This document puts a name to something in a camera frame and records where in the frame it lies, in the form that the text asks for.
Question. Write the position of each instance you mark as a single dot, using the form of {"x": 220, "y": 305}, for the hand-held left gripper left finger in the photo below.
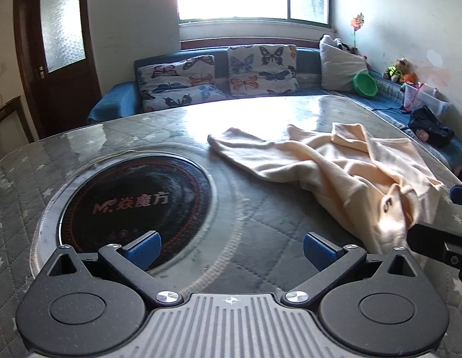
{"x": 145, "y": 250}

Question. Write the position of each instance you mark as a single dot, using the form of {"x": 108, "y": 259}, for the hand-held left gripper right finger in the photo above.
{"x": 320, "y": 253}

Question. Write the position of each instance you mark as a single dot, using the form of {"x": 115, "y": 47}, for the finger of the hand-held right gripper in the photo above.
{"x": 436, "y": 238}
{"x": 460, "y": 195}

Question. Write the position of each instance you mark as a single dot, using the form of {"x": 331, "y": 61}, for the cream knit garment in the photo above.
{"x": 328, "y": 171}

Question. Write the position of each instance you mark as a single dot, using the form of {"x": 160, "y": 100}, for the round black induction cooktop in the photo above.
{"x": 133, "y": 194}

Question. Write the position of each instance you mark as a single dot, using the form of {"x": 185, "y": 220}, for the black bag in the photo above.
{"x": 430, "y": 126}

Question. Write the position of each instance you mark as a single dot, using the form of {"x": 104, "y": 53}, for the clear plastic storage box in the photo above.
{"x": 425, "y": 99}

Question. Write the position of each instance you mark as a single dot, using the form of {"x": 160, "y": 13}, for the orange plush toy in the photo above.
{"x": 409, "y": 78}

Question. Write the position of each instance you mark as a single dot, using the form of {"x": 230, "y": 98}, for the plush bear with green vest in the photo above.
{"x": 395, "y": 70}

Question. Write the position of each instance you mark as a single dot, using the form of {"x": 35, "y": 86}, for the green plastic basket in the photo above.
{"x": 365, "y": 85}

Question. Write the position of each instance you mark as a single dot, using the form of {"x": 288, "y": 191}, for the blue sofa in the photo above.
{"x": 115, "y": 97}

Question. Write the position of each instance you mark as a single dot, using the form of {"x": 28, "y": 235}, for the butterfly print cushion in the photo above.
{"x": 171, "y": 85}
{"x": 260, "y": 69}

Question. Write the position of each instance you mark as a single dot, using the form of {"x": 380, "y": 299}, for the dark wooden door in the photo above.
{"x": 66, "y": 93}

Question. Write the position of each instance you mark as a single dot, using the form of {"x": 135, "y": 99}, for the grey cushion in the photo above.
{"x": 337, "y": 67}

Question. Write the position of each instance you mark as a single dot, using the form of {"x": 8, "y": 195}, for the black and white plush toy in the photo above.
{"x": 337, "y": 43}

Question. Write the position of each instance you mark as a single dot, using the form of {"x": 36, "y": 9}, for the colourful pinwheel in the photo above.
{"x": 357, "y": 22}

